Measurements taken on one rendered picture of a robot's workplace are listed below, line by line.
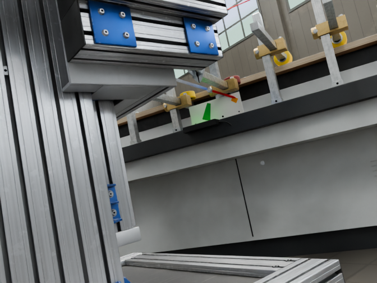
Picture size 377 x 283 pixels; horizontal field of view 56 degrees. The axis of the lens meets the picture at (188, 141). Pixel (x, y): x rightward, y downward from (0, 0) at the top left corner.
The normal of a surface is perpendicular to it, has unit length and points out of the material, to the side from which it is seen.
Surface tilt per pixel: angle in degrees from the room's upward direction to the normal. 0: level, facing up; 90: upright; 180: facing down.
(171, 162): 90
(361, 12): 90
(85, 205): 90
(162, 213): 90
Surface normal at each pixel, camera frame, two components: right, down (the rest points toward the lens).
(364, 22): -0.77, 0.08
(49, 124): 0.61, -0.22
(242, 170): -0.44, -0.02
